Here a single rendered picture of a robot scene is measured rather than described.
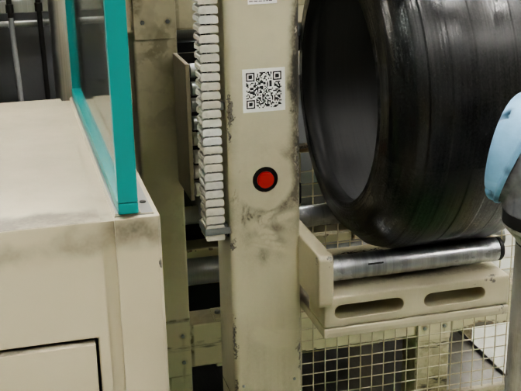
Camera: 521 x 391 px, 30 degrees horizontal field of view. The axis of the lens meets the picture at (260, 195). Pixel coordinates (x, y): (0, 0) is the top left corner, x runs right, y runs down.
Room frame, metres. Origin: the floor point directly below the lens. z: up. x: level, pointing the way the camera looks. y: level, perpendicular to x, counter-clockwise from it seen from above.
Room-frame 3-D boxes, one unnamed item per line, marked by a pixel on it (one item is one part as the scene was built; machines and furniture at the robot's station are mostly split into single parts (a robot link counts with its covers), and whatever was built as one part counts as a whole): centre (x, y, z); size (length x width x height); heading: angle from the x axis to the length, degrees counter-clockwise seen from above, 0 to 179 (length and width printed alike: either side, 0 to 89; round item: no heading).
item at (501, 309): (1.77, -0.23, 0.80); 0.37 x 0.36 x 0.02; 15
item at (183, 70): (2.09, 0.07, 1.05); 0.20 x 0.15 x 0.30; 105
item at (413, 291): (1.64, -0.27, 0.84); 0.36 x 0.09 x 0.06; 105
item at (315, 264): (1.73, -0.06, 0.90); 0.40 x 0.03 x 0.10; 15
